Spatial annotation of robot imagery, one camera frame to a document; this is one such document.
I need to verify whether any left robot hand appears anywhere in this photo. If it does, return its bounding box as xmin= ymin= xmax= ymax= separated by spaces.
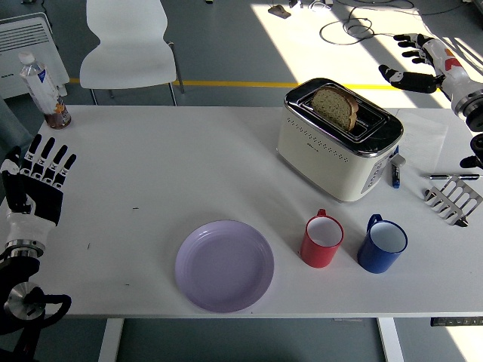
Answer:
xmin=0 ymin=133 xmax=78 ymax=246

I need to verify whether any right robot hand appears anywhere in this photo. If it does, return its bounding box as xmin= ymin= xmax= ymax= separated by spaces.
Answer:
xmin=378 ymin=32 xmax=478 ymax=110

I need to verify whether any bread slice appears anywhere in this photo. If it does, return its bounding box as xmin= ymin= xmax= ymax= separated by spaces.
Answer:
xmin=309 ymin=85 xmax=359 ymax=133

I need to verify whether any purple plastic plate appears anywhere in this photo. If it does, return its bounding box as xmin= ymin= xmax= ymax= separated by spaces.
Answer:
xmin=174 ymin=219 xmax=275 ymax=313

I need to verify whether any white paper sheet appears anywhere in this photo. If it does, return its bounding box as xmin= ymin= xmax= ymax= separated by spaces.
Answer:
xmin=394 ymin=109 xmax=450 ymax=173

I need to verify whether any clear plastic drink bottle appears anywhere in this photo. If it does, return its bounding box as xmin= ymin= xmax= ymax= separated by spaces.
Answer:
xmin=17 ymin=51 xmax=72 ymax=131

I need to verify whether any blue marker pen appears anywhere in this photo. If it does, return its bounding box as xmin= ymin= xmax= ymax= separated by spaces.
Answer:
xmin=389 ymin=146 xmax=402 ymax=189

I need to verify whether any metal toast rack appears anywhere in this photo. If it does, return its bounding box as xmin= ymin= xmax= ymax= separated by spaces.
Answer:
xmin=422 ymin=177 xmax=483 ymax=228

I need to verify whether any white panel heater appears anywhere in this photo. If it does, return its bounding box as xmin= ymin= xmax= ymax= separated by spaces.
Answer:
xmin=0 ymin=12 xmax=71 ymax=102

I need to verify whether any cream and chrome toaster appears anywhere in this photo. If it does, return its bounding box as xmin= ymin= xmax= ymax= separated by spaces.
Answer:
xmin=275 ymin=78 xmax=407 ymax=204

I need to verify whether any white plastic chair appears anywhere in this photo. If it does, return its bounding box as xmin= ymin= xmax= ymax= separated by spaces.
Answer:
xmin=78 ymin=0 xmax=186 ymax=107

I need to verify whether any white table leg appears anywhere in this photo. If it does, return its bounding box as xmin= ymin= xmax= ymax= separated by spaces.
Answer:
xmin=377 ymin=317 xmax=405 ymax=362
xmin=97 ymin=318 xmax=125 ymax=362

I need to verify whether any dark floor pedal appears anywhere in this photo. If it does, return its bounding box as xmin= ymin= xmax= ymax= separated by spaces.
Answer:
xmin=267 ymin=4 xmax=291 ymax=19

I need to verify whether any blue enamel mug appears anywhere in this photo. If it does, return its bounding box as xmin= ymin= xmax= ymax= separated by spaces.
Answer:
xmin=356 ymin=213 xmax=408 ymax=274

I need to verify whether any yellow floor tape line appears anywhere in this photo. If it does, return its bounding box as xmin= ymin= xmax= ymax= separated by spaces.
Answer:
xmin=69 ymin=78 xmax=483 ymax=94

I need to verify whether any red enamel mug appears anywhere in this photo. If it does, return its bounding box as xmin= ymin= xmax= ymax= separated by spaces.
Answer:
xmin=300 ymin=208 xmax=345 ymax=269

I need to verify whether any black table control panel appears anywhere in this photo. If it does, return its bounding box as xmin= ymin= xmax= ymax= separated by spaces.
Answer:
xmin=429 ymin=315 xmax=483 ymax=327

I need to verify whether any black floor cable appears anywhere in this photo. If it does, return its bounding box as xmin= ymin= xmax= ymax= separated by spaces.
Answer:
xmin=318 ymin=5 xmax=409 ymax=47

